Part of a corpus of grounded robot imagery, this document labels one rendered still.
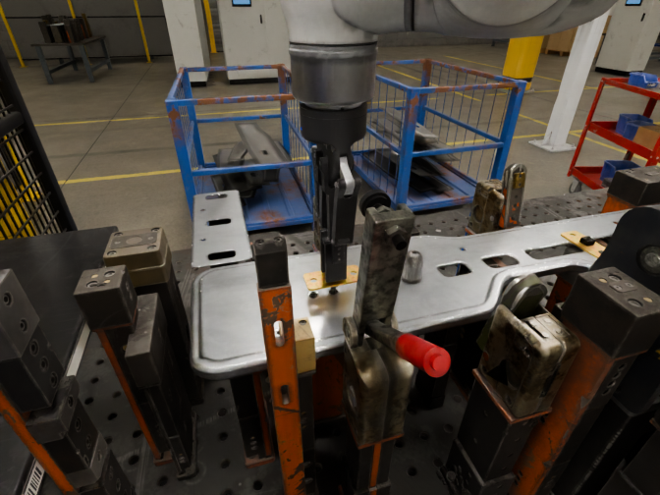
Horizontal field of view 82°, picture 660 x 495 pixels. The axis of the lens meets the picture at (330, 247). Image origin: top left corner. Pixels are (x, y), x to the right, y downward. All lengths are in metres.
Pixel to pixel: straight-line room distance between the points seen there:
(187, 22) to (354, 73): 7.75
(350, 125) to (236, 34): 7.79
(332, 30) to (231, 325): 0.36
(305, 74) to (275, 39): 7.88
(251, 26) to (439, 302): 7.82
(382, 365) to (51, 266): 0.51
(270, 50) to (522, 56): 4.51
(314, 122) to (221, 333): 0.29
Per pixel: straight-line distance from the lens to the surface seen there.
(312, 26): 0.40
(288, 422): 0.48
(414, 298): 0.57
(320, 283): 0.54
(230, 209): 0.81
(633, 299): 0.48
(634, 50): 11.05
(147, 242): 0.63
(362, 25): 0.39
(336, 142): 0.42
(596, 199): 1.85
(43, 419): 0.41
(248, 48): 8.22
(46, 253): 0.74
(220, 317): 0.55
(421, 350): 0.30
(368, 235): 0.32
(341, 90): 0.40
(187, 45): 8.15
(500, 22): 0.35
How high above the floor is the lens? 1.36
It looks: 33 degrees down
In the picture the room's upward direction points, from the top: straight up
